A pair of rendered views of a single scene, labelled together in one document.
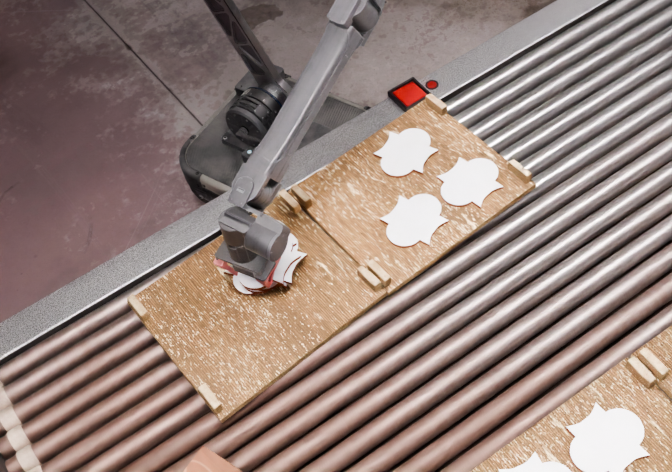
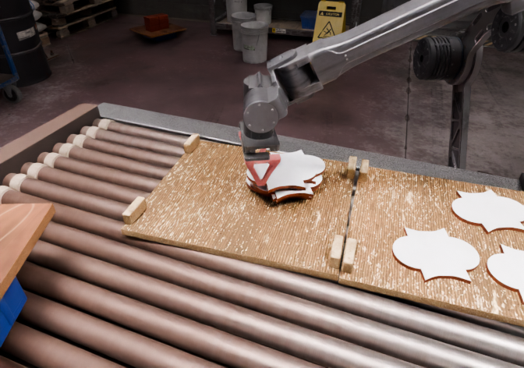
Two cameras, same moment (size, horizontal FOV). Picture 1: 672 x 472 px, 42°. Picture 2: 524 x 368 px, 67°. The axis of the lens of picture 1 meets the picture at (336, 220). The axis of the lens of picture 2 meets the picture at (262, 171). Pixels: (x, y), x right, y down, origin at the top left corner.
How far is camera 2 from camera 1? 116 cm
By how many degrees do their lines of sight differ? 37
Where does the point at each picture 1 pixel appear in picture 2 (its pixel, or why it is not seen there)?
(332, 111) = not seen: hidden behind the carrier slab
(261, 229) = (262, 92)
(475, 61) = not seen: outside the picture
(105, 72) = (383, 149)
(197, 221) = (288, 143)
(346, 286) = (314, 242)
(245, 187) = (285, 56)
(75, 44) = (383, 132)
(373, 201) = (416, 216)
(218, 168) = not seen: hidden behind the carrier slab
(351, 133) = (456, 175)
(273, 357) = (203, 231)
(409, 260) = (391, 274)
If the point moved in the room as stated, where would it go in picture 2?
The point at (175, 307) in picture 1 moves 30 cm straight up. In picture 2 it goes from (207, 160) to (196, 31)
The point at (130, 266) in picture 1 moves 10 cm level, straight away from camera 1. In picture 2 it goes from (226, 133) to (242, 118)
